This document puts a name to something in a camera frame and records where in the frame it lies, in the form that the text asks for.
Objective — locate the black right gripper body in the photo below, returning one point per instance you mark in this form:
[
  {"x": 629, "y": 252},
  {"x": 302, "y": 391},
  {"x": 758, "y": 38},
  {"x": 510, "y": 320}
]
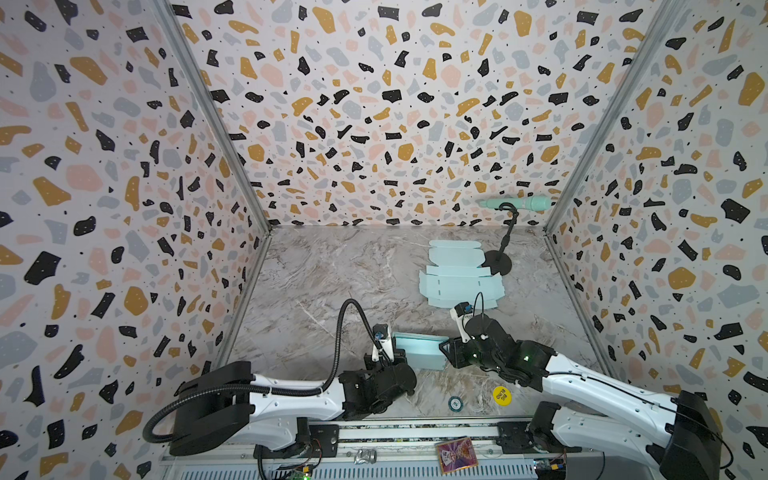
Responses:
[{"x": 455, "y": 351}]

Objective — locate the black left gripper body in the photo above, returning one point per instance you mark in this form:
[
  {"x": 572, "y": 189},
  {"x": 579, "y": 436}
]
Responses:
[{"x": 378, "y": 370}]

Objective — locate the mint paper box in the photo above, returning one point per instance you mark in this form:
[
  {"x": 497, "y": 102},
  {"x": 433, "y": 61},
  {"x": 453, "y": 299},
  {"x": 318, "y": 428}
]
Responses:
[
  {"x": 422, "y": 351},
  {"x": 456, "y": 274}
]

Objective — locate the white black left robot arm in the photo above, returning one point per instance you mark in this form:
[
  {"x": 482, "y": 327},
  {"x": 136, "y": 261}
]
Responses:
[{"x": 231, "y": 403}]

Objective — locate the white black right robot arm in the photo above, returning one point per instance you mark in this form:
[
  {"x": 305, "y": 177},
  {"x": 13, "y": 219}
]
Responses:
[{"x": 674, "y": 435}]

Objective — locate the yellow round sticker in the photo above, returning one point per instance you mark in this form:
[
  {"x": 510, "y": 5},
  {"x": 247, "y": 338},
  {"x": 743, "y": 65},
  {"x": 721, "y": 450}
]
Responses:
[{"x": 502, "y": 396}]

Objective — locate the black microphone stand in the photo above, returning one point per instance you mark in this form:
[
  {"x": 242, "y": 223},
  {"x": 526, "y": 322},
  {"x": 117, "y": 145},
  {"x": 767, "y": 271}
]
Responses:
[{"x": 497, "y": 261}]

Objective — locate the purple snack packet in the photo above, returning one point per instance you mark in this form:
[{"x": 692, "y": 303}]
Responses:
[{"x": 456, "y": 455}]

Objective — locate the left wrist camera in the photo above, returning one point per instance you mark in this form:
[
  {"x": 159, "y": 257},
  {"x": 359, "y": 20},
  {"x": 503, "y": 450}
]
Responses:
[{"x": 383, "y": 349}]

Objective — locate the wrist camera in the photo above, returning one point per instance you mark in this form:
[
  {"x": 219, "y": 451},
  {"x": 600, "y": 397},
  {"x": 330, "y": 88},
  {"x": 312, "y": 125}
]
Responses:
[
  {"x": 461, "y": 313},
  {"x": 383, "y": 349}
]

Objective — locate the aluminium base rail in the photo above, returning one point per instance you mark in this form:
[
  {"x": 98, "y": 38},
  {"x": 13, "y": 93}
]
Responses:
[{"x": 403, "y": 449}]

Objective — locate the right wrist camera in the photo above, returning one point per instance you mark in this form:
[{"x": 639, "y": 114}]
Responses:
[{"x": 461, "y": 313}]

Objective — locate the aluminium right corner post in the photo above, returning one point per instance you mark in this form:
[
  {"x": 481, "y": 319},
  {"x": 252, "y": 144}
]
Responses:
[{"x": 661, "y": 24}]

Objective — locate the aluminium corner post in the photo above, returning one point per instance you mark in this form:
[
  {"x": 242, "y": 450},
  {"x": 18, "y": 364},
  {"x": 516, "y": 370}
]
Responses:
[
  {"x": 661, "y": 24},
  {"x": 174, "y": 35}
]

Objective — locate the aluminium left corner post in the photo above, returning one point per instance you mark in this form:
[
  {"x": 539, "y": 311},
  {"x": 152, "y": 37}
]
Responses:
[{"x": 174, "y": 35}]

